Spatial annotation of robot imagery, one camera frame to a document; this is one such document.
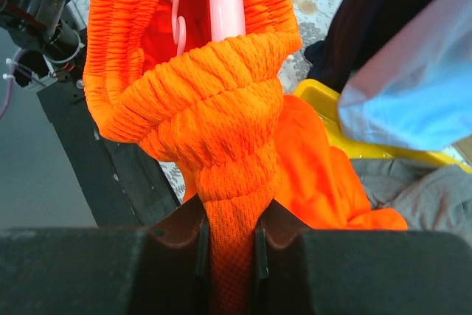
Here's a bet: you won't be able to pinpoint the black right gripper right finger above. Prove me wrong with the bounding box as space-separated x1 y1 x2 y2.
254 201 471 314

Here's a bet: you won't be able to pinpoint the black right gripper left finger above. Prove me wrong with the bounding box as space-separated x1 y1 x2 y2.
1 198 209 314

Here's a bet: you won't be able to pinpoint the orange shorts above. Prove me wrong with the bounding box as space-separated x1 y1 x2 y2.
84 0 407 314

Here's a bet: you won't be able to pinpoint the pink wavy hanger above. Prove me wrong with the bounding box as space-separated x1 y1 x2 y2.
170 0 246 56

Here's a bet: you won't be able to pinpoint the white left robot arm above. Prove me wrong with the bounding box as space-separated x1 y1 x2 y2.
1 0 86 91

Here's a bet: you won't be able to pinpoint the grey shorts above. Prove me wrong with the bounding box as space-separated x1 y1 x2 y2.
351 159 471 243

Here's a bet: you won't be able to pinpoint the light blue shorts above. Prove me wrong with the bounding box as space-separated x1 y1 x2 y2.
338 0 471 151

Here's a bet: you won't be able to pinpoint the navy blue shorts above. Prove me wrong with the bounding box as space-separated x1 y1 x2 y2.
304 0 432 92

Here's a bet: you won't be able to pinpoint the yellow plastic tray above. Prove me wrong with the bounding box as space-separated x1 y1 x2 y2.
294 79 471 173

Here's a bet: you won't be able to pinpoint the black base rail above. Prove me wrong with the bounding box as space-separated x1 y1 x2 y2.
38 81 181 226

